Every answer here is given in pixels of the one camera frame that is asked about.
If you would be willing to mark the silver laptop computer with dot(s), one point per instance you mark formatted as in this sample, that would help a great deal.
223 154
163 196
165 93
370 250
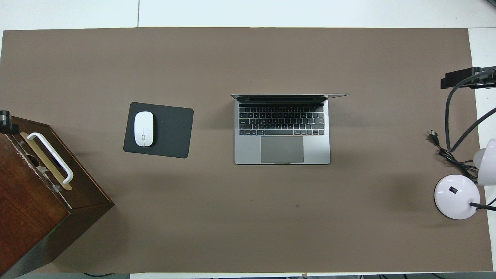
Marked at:
248 155

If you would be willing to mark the black mouse pad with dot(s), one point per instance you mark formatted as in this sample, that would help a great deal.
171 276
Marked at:
174 131

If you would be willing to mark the dark brown wooden box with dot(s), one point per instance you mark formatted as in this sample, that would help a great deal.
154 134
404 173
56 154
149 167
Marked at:
31 217

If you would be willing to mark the white desk lamp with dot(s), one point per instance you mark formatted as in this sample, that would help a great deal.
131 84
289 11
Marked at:
455 201

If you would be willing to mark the white computer mouse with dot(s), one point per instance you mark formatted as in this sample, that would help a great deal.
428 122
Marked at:
143 129

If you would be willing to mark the brown table mat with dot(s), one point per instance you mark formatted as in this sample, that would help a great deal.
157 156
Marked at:
271 217

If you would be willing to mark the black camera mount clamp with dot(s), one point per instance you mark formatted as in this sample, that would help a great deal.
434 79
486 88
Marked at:
457 79

